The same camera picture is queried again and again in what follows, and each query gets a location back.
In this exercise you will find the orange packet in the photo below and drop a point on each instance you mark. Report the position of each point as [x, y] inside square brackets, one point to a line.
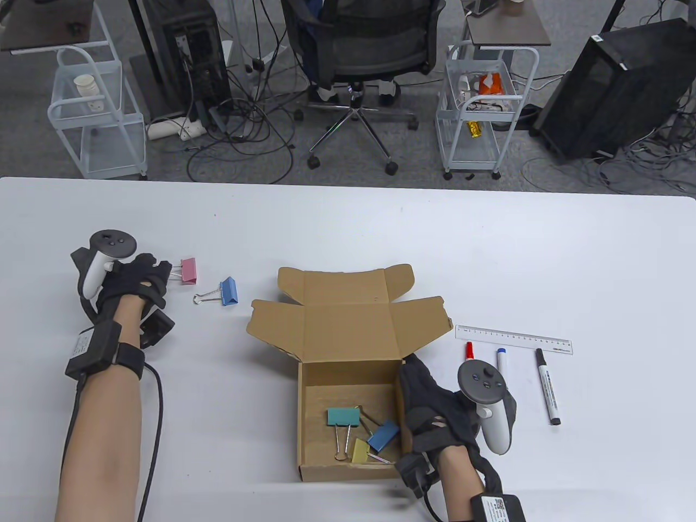
[490, 84]

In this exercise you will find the brown cardboard mailer box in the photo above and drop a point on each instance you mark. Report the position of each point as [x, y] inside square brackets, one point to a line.
[348, 326]

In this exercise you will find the pink binder clip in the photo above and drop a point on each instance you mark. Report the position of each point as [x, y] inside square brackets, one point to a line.
[188, 270]

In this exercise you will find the blue marker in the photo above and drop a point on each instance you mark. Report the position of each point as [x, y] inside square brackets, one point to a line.
[503, 361]

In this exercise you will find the white grey handheld controller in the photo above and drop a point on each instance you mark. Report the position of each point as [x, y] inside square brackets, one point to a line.
[111, 242]
[483, 383]

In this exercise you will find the brown side table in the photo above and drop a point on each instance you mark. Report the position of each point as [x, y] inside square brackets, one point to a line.
[511, 30]

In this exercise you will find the small white dotted container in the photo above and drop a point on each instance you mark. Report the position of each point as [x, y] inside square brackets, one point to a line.
[98, 105]

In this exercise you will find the white paper cup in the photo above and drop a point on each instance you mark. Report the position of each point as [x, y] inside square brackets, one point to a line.
[85, 87]

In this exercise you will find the blue binder clip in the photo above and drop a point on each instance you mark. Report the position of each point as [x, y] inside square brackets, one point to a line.
[383, 436]
[229, 291]

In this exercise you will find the person's left hand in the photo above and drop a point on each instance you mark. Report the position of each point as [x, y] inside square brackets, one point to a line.
[130, 280]

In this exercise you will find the black wrist sensor box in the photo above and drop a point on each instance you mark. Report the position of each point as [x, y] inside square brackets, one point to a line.
[497, 508]
[95, 348]

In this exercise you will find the person's left forearm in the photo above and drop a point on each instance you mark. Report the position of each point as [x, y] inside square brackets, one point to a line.
[103, 435]

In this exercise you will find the black mesh office chair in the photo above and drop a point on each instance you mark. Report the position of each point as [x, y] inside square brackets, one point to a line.
[375, 60]

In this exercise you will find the black desk leg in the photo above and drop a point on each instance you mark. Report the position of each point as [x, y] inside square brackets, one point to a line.
[142, 24]

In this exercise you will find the clear plastic ruler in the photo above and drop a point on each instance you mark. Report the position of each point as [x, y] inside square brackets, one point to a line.
[514, 338]

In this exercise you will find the white power strip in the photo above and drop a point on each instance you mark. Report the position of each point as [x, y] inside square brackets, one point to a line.
[163, 129]

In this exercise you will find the dark flat device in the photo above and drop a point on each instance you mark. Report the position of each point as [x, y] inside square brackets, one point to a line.
[484, 5]

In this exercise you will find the black computer tower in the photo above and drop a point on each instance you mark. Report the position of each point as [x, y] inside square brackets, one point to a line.
[620, 92]

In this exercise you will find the yellow packet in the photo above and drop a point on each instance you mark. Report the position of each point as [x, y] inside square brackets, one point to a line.
[474, 129]

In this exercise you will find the person's right forearm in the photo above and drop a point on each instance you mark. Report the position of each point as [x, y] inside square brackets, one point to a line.
[459, 478]

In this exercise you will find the white desk frame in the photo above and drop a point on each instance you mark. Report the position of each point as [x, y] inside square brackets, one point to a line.
[231, 54]

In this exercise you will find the yellow binder clip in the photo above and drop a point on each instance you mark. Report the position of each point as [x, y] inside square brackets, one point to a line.
[359, 450]

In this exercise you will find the white metal cart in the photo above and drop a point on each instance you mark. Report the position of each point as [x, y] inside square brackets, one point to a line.
[473, 155]
[117, 147]

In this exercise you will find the person's right hand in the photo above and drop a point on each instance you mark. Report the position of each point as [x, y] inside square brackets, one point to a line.
[427, 397]

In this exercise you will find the teal binder clip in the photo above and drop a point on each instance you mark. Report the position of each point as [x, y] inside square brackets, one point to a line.
[343, 416]

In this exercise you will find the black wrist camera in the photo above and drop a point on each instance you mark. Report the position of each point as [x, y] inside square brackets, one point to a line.
[416, 473]
[156, 326]

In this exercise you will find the black desktop computer case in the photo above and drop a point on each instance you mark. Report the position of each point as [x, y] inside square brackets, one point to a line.
[201, 54]

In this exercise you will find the black marker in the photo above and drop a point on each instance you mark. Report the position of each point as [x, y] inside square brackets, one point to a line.
[548, 389]

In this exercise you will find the brown desk with white frame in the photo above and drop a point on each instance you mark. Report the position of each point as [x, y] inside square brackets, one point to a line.
[43, 22]

